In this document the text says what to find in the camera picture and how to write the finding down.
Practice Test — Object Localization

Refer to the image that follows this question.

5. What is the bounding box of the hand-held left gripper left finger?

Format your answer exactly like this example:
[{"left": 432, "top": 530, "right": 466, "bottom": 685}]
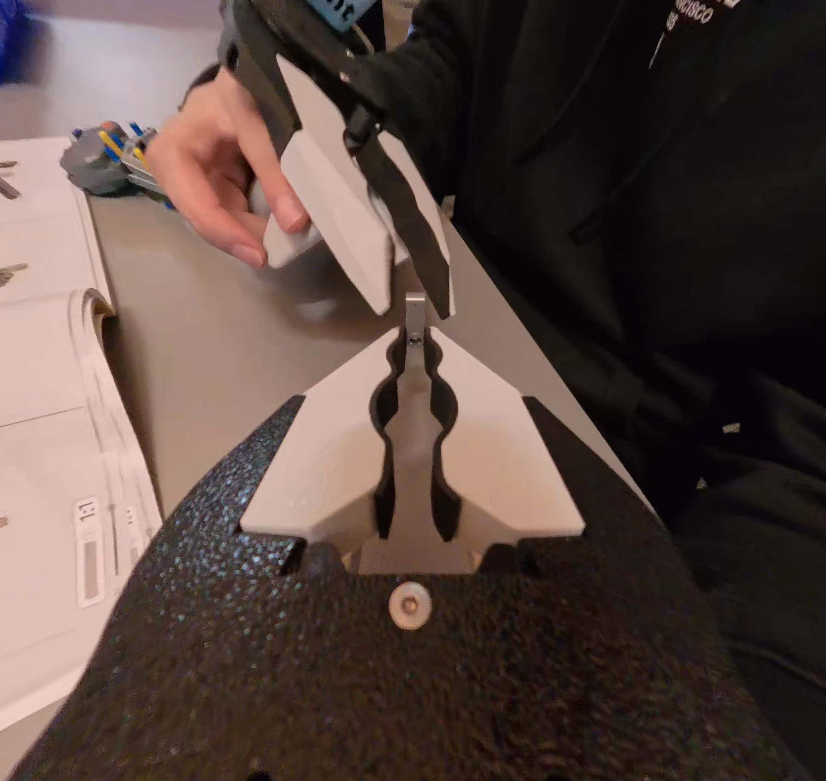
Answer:
[{"left": 239, "top": 328, "right": 406, "bottom": 548}]

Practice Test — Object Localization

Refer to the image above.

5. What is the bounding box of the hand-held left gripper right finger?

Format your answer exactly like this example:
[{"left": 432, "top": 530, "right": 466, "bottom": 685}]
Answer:
[{"left": 425, "top": 329, "right": 587, "bottom": 551}]

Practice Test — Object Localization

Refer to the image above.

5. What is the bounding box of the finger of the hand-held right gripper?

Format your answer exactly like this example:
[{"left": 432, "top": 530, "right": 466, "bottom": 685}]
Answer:
[
  {"left": 276, "top": 53, "right": 396, "bottom": 316},
  {"left": 345, "top": 108, "right": 457, "bottom": 321}
]

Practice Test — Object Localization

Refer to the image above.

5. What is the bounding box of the small grey toy brick beam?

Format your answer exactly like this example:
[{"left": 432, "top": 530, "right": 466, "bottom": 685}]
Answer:
[{"left": 404, "top": 292, "right": 429, "bottom": 401}]

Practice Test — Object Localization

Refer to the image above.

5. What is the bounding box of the person's right forearm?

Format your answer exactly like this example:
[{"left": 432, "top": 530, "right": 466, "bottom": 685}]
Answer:
[{"left": 348, "top": 0, "right": 491, "bottom": 207}]

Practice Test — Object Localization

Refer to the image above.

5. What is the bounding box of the grey desk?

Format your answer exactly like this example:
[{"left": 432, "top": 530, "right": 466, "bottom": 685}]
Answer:
[{"left": 0, "top": 0, "right": 656, "bottom": 781}]

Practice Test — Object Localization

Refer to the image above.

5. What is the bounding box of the person's right hand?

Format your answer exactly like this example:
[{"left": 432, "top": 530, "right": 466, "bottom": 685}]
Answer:
[{"left": 147, "top": 65, "right": 312, "bottom": 272}]

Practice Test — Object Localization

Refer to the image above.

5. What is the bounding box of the person's arm black sleeve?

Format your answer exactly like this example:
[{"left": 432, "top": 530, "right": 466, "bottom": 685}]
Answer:
[{"left": 413, "top": 0, "right": 826, "bottom": 781}]

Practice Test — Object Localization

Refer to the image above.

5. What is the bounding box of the grey toy brick assembly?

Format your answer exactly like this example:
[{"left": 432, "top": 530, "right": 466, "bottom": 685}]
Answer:
[{"left": 60, "top": 119, "right": 176, "bottom": 210}]

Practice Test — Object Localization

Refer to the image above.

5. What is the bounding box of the white building instruction booklet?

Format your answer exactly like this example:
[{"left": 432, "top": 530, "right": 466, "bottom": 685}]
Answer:
[{"left": 0, "top": 137, "right": 163, "bottom": 733}]

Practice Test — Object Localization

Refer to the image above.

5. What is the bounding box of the blue plastic bin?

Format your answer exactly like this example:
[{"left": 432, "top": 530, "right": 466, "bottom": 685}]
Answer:
[{"left": 0, "top": 0, "right": 28, "bottom": 85}]

